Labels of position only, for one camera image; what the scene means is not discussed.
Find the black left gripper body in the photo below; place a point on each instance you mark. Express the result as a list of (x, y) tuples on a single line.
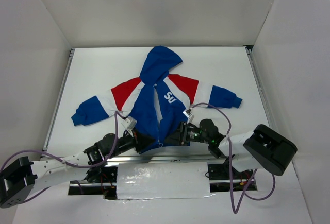
[(137, 140)]

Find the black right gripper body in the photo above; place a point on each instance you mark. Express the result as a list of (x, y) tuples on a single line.
[(183, 133)]

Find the blue white red hooded jacket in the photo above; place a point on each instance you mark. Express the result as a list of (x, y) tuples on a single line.
[(156, 99)]

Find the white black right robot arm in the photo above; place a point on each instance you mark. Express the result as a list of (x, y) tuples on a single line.
[(256, 149)]

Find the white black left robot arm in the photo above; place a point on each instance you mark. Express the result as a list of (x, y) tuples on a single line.
[(24, 177)]

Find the white cover plate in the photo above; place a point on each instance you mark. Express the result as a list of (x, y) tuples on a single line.
[(162, 181)]

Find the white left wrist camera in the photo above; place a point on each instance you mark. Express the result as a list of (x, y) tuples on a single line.
[(129, 123)]

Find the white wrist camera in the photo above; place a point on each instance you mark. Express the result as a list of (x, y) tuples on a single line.
[(189, 115), (129, 123)]

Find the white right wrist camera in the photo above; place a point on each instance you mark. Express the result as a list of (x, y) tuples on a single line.
[(189, 115)]

